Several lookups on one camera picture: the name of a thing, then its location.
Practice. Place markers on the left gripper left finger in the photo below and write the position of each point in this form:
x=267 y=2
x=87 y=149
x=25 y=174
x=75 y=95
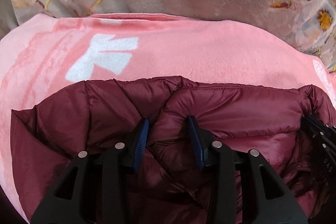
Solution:
x=94 y=188

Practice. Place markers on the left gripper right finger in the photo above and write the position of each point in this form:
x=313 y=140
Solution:
x=265 y=198

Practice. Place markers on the maroon quilted puffer jacket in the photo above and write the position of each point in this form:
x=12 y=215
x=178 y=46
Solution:
x=93 y=116

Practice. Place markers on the pink plush blanket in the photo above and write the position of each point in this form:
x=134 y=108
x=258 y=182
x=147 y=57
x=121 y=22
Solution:
x=46 y=54

